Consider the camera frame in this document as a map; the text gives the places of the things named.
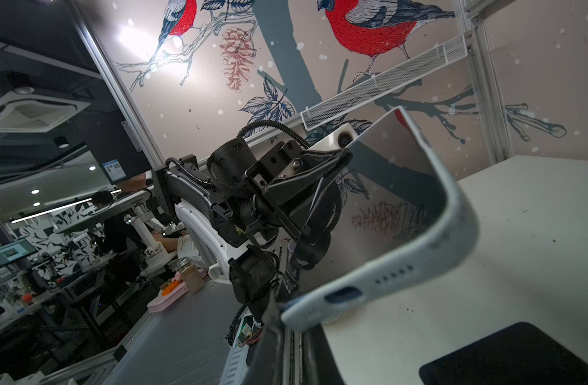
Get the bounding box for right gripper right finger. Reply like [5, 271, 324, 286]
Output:
[302, 324, 345, 385]

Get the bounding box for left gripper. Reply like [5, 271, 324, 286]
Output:
[245, 141, 352, 270]

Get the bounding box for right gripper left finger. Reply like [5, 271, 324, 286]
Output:
[243, 290, 284, 385]

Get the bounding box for black phone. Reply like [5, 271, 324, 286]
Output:
[295, 108, 446, 294]
[418, 322, 588, 384]

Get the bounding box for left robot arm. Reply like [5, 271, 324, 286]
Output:
[154, 133, 354, 307]

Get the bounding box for white ceiling air conditioner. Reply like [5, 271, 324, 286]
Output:
[0, 91, 90, 133]

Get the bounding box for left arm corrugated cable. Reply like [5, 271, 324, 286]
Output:
[235, 119, 312, 150]

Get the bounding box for white mesh wall basket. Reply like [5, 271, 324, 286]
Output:
[300, 35, 468, 131]

